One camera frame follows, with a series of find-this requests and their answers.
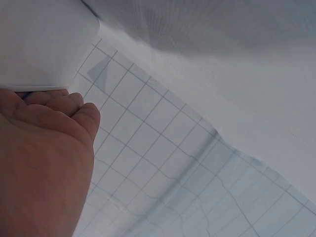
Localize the white plastic container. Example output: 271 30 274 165
0 0 101 93

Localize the person's left hand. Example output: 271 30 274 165
0 86 101 237

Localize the clear grid-printed sheet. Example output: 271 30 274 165
71 37 316 237

